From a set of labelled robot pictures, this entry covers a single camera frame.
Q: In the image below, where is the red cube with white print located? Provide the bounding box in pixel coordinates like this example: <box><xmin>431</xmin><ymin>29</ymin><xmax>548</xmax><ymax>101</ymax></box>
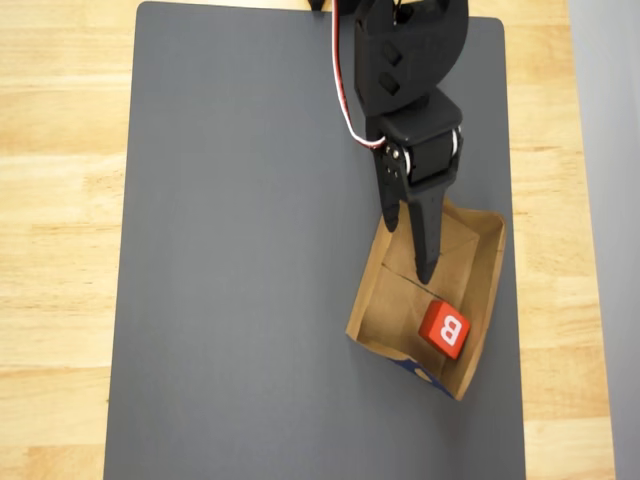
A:
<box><xmin>417</xmin><ymin>298</ymin><xmax>472</xmax><ymax>360</ymax></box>

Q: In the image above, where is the brown and blue paper box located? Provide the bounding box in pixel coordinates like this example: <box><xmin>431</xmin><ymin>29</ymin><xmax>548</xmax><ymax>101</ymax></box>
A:
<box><xmin>344</xmin><ymin>197</ymin><xmax>509</xmax><ymax>402</ymax></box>

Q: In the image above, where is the grey mat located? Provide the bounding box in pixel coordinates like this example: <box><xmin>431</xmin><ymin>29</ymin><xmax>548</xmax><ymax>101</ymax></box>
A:
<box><xmin>103</xmin><ymin>0</ymin><xmax>527</xmax><ymax>480</ymax></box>

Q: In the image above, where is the red white servo wire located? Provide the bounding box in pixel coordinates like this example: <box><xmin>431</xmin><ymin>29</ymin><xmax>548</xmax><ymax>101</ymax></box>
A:
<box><xmin>330</xmin><ymin>0</ymin><xmax>389</xmax><ymax>151</ymax></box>

